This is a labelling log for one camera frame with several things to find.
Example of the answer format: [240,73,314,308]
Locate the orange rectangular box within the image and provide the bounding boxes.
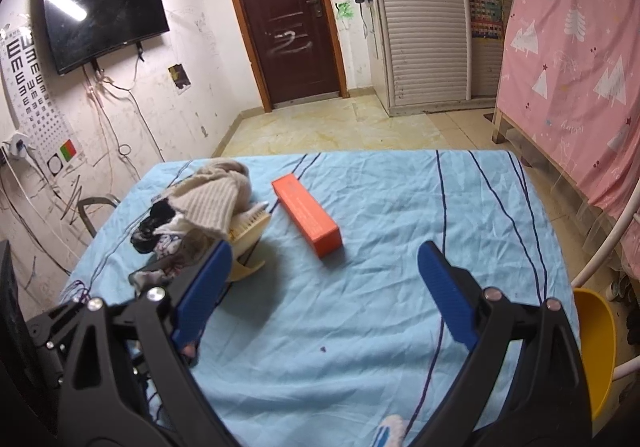
[271,174,343,259]

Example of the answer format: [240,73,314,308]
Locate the yellow plastic trash bin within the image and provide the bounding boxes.
[573,288,617,420]

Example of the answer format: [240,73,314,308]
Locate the white metal chair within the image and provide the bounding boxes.
[569,186,640,380]

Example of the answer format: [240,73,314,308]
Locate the black and white clothes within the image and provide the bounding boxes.
[128,198,213,295]

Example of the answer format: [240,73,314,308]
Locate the grey metal chair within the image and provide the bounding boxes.
[77,194,122,238]

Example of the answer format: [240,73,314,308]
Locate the cream plastic brush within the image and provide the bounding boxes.
[227,202,271,283]

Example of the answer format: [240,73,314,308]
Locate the beige knitted scarf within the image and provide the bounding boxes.
[164,158,252,239]

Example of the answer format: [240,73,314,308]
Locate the light blue bed sheet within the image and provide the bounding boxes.
[68,150,579,446]

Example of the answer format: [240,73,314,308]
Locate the white power adapter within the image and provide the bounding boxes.
[2,132,30,160]

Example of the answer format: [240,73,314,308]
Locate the eye chart poster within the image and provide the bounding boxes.
[1,26,79,179]

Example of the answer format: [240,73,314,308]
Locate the pink tree-print curtain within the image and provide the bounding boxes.
[497,0,640,263]

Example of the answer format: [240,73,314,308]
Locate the white slatted wardrobe door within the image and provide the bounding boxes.
[374,0,472,115]

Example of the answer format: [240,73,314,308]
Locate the dark brown door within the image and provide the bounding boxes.
[232,0,348,112]

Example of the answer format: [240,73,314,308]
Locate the black wall television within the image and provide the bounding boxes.
[42,0,169,75]

